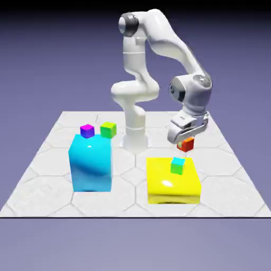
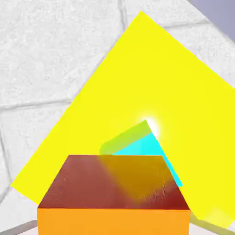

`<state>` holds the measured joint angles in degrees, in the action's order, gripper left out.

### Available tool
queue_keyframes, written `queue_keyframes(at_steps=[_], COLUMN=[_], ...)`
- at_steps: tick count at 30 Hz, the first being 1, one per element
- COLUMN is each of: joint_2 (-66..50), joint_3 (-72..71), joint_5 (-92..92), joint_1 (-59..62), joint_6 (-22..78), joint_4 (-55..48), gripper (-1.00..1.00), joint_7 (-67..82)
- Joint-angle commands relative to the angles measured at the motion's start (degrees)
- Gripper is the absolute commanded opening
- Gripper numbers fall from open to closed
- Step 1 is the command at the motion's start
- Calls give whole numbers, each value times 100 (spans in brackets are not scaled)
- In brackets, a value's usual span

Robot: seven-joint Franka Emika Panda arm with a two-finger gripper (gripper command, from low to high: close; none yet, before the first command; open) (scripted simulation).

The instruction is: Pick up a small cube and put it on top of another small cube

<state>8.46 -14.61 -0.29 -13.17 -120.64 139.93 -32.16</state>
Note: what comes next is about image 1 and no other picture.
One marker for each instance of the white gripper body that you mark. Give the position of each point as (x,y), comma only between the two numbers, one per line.
(180,132)

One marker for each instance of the small red cube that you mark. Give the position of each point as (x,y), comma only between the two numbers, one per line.
(186,145)

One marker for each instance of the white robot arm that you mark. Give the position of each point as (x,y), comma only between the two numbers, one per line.
(135,63)

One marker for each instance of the small cyan cube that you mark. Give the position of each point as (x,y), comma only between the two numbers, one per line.
(177,166)

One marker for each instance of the small green cube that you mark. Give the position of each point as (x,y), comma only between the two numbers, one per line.
(108,130)

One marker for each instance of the small purple cube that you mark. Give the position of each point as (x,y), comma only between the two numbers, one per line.
(87,131)

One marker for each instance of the large yellow box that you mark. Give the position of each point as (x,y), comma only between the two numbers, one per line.
(172,180)

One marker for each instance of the large cyan box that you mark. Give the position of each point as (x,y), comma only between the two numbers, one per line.
(90,163)

